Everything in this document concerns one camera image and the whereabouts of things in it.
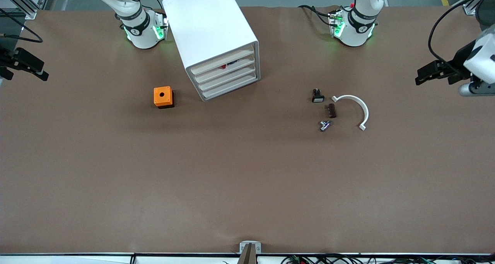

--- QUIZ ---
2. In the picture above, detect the white drawer holding orange button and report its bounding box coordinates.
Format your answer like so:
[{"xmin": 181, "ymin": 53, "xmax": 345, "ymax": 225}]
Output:
[{"xmin": 190, "ymin": 49, "xmax": 255, "ymax": 76}]

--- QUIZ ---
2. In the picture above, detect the white drawer cabinet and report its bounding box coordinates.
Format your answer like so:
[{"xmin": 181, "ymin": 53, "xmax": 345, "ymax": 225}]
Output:
[{"xmin": 162, "ymin": 0, "xmax": 261, "ymax": 102}]

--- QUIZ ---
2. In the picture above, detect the white drawer holding red button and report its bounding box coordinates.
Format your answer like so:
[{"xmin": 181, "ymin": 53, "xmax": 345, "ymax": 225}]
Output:
[{"xmin": 193, "ymin": 57, "xmax": 256, "ymax": 83}]

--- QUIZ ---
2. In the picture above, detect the white drawer holding green button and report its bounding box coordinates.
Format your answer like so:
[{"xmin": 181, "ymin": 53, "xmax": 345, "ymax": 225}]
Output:
[{"xmin": 196, "ymin": 66, "xmax": 257, "ymax": 91}]

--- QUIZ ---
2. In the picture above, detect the white empty drawer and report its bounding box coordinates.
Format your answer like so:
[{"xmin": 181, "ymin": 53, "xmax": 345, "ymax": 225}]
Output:
[{"xmin": 200, "ymin": 74, "xmax": 258, "ymax": 99}]

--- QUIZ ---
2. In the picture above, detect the orange box with hole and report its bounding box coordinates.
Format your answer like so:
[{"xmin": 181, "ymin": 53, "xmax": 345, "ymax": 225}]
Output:
[{"xmin": 154, "ymin": 86, "xmax": 174, "ymax": 109}]

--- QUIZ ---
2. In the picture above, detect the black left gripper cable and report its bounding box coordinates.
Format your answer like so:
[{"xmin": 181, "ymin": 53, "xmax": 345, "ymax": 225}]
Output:
[{"xmin": 427, "ymin": 0, "xmax": 495, "ymax": 69}]

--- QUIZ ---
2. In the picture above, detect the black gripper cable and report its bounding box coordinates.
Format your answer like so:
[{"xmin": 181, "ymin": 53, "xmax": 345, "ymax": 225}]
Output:
[
  {"xmin": 427, "ymin": 0, "xmax": 495, "ymax": 69},
  {"xmin": 0, "ymin": 8, "xmax": 43, "ymax": 43}
]

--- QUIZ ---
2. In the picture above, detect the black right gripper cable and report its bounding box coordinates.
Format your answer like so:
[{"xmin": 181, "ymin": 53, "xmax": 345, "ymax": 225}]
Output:
[{"xmin": 0, "ymin": 8, "xmax": 43, "ymax": 43}]

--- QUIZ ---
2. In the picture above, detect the aluminium frame post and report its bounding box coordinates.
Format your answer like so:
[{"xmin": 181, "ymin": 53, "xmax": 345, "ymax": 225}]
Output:
[
  {"xmin": 462, "ymin": 0, "xmax": 495, "ymax": 16},
  {"xmin": 0, "ymin": 0, "xmax": 50, "ymax": 20}
]

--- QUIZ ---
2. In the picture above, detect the white curved plastic bracket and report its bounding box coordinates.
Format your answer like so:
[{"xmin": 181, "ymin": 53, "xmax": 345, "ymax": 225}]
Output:
[{"xmin": 331, "ymin": 95, "xmax": 369, "ymax": 131}]

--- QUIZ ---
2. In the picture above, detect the black cable at arm base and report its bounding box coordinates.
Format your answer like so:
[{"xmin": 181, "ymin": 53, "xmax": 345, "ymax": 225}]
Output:
[{"xmin": 299, "ymin": 4, "xmax": 333, "ymax": 27}]

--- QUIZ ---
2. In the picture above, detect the white table edge rail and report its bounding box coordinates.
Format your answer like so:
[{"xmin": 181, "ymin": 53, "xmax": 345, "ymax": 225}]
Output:
[{"xmin": 0, "ymin": 252, "xmax": 495, "ymax": 264}]

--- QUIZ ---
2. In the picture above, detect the bundle of black cables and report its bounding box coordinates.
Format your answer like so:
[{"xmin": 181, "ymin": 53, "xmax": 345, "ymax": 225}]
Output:
[{"xmin": 280, "ymin": 254, "xmax": 495, "ymax": 264}]

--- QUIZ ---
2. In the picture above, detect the grey metal table bracket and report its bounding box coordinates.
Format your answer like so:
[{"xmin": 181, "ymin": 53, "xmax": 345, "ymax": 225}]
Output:
[{"xmin": 239, "ymin": 241, "xmax": 262, "ymax": 264}]

